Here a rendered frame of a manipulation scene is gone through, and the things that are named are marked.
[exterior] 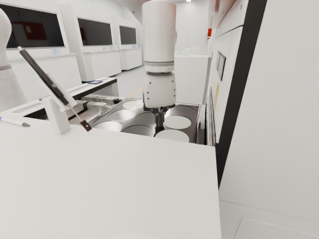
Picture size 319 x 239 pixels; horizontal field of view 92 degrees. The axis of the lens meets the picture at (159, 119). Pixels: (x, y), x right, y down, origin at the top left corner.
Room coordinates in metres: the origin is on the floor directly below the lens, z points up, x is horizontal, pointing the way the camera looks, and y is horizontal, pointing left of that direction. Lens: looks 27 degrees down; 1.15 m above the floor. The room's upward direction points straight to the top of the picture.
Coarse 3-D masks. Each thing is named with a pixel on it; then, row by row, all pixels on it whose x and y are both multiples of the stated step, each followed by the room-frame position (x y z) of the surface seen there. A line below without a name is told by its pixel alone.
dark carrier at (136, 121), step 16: (112, 112) 0.56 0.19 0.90; (128, 112) 0.56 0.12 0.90; (144, 112) 0.56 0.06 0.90; (176, 112) 0.56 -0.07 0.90; (192, 112) 0.56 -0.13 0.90; (96, 128) 0.44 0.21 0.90; (112, 128) 0.44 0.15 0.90; (128, 128) 0.44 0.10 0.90; (144, 128) 0.44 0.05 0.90; (160, 128) 0.43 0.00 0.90; (192, 128) 0.43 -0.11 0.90
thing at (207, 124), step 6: (210, 114) 0.45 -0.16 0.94; (204, 120) 0.56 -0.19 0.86; (210, 120) 0.41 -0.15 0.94; (204, 126) 0.52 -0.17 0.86; (210, 126) 0.37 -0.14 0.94; (204, 132) 0.46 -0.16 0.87; (210, 132) 0.34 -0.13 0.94; (204, 138) 0.42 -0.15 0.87; (210, 138) 0.31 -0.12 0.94; (204, 144) 0.38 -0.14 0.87; (210, 144) 0.29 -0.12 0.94
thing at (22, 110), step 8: (96, 80) 0.86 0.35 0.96; (104, 80) 0.88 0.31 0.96; (72, 88) 0.70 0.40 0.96; (80, 88) 0.71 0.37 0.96; (88, 88) 0.70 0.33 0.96; (24, 104) 0.49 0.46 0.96; (32, 104) 0.49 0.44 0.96; (40, 104) 0.50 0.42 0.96; (0, 112) 0.43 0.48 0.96; (8, 112) 0.43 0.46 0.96; (16, 112) 0.43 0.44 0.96; (24, 112) 0.43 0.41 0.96
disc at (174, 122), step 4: (172, 116) 0.52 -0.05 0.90; (176, 116) 0.52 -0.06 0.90; (180, 116) 0.52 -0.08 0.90; (164, 120) 0.49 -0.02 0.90; (168, 120) 0.49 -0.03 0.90; (172, 120) 0.49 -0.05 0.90; (176, 120) 0.49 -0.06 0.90; (180, 120) 0.49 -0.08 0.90; (184, 120) 0.49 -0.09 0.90; (188, 120) 0.49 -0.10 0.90; (164, 124) 0.46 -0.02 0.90; (168, 124) 0.46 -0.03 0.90; (172, 124) 0.46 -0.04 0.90; (176, 124) 0.46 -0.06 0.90; (180, 124) 0.46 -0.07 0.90; (184, 124) 0.46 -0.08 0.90; (188, 124) 0.46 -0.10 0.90; (172, 128) 0.43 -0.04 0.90; (176, 128) 0.43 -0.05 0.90; (180, 128) 0.43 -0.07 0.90; (184, 128) 0.43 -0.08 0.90
